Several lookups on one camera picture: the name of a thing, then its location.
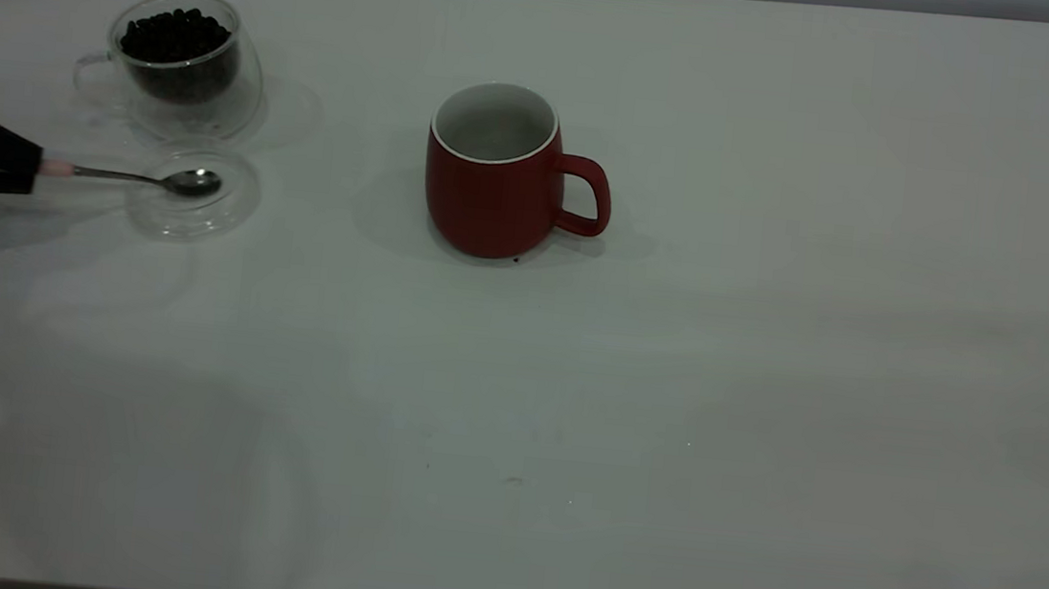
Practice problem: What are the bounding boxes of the dark coffee beans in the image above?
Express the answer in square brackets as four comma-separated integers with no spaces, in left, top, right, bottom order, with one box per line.
[114,2,246,110]

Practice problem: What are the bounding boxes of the clear glass saucer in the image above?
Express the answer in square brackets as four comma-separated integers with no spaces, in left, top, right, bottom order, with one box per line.
[123,130,267,250]

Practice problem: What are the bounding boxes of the red ceramic mug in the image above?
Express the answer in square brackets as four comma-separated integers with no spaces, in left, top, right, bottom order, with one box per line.
[417,76,623,271]

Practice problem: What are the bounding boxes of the clear double-wall glass cup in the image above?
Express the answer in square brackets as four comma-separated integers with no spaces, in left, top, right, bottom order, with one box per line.
[69,0,274,150]

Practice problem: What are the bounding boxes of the pink-handled metal spoon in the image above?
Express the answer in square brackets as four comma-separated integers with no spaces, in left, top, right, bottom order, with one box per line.
[36,153,223,201]

